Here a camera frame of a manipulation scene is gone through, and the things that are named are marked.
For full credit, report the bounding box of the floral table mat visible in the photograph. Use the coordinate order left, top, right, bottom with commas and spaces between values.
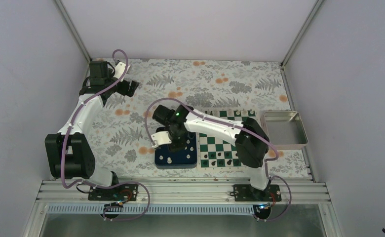
87, 59, 290, 178

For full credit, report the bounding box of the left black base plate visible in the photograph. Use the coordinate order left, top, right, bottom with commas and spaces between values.
88, 184, 138, 202

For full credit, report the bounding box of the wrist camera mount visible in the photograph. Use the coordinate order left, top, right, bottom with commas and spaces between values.
114, 61, 131, 78
151, 131, 172, 149

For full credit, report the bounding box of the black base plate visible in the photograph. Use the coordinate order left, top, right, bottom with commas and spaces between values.
230, 184, 282, 202
88, 184, 138, 202

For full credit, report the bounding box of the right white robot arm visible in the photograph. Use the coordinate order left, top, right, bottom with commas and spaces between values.
150, 105, 273, 201

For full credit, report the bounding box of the black chess piece row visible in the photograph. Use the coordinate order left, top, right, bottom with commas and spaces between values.
200, 151, 242, 168

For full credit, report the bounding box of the green white chess board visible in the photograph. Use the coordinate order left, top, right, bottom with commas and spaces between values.
197, 108, 260, 172

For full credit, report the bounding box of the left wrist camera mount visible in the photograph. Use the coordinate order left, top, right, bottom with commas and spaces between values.
114, 61, 131, 78

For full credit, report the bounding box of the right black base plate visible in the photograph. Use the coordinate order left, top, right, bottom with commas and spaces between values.
230, 184, 282, 202

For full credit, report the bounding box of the dark blue tray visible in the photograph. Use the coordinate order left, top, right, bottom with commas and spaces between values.
154, 132, 197, 169

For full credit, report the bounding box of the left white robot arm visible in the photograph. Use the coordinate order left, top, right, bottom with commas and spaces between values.
44, 60, 139, 200

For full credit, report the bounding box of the silver metal tin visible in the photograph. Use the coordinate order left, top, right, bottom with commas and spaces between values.
261, 111, 308, 150

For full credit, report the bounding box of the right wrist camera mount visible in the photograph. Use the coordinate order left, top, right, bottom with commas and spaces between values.
151, 131, 172, 149

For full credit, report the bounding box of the aluminium rail frame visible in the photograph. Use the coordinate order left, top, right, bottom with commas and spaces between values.
36, 178, 331, 204

